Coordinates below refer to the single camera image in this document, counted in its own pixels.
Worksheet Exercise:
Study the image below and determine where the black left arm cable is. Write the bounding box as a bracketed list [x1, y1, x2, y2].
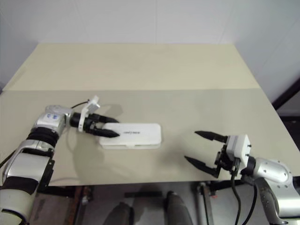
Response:
[70, 100, 91, 110]

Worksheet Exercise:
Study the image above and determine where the white plastic pencil case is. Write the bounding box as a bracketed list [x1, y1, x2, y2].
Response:
[97, 123, 162, 150]

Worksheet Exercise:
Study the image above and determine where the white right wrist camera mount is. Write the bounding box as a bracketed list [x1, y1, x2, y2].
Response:
[225, 134, 252, 168]

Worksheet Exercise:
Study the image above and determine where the rusty brown table leg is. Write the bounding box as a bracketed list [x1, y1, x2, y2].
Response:
[69, 186, 95, 225]

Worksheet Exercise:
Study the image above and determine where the grey metal table leg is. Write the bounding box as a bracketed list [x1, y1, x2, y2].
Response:
[195, 182, 213, 225]

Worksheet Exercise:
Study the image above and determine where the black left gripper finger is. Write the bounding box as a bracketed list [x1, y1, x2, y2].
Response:
[94, 127, 121, 139]
[99, 114, 120, 124]

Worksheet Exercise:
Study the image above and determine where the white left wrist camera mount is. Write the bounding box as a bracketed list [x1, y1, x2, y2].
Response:
[78, 95, 101, 132]

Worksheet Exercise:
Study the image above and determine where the thin white cable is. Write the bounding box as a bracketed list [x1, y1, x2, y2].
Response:
[52, 131, 79, 183]

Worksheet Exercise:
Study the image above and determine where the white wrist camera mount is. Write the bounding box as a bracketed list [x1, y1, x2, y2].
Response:
[225, 134, 252, 168]
[78, 95, 101, 132]

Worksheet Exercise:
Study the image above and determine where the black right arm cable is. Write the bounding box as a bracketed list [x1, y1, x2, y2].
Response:
[230, 171, 259, 225]

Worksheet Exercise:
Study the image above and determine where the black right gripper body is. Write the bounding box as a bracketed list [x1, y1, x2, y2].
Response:
[214, 144, 240, 175]

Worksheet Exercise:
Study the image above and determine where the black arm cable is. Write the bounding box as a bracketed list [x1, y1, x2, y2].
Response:
[230, 171, 259, 225]
[70, 100, 91, 110]

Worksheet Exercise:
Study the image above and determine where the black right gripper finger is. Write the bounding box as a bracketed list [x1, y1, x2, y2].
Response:
[184, 155, 220, 178]
[194, 130, 229, 143]

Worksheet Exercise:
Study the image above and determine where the black metal frame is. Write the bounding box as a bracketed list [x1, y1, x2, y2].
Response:
[271, 79, 300, 111]

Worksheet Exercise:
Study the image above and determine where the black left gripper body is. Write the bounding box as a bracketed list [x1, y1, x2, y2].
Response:
[83, 113, 106, 136]

